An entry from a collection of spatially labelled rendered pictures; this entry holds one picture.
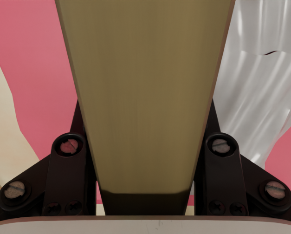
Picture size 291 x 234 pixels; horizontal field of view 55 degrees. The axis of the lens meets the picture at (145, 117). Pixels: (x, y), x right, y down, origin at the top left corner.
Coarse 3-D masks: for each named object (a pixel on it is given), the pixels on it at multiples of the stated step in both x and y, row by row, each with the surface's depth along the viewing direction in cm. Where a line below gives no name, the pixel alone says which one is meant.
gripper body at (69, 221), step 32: (0, 224) 7; (32, 224) 7; (64, 224) 7; (96, 224) 7; (128, 224) 7; (160, 224) 7; (192, 224) 7; (224, 224) 7; (256, 224) 7; (288, 224) 7
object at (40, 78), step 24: (0, 48) 17; (24, 48) 17; (48, 48) 17; (24, 72) 18; (48, 72) 18; (24, 96) 20; (48, 96) 20; (72, 96) 20; (24, 120) 21; (48, 120) 21; (48, 144) 24; (288, 144) 24; (288, 168) 26
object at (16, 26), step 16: (0, 0) 15; (16, 0) 15; (32, 0) 15; (48, 0) 15; (0, 16) 15; (16, 16) 15; (32, 16) 15; (48, 16) 15; (0, 32) 16; (16, 32) 16; (32, 32) 16; (48, 32) 16
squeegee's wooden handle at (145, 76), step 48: (96, 0) 4; (144, 0) 4; (192, 0) 4; (96, 48) 5; (144, 48) 5; (192, 48) 5; (96, 96) 5; (144, 96) 5; (192, 96) 5; (96, 144) 7; (144, 144) 6; (192, 144) 7; (144, 192) 8
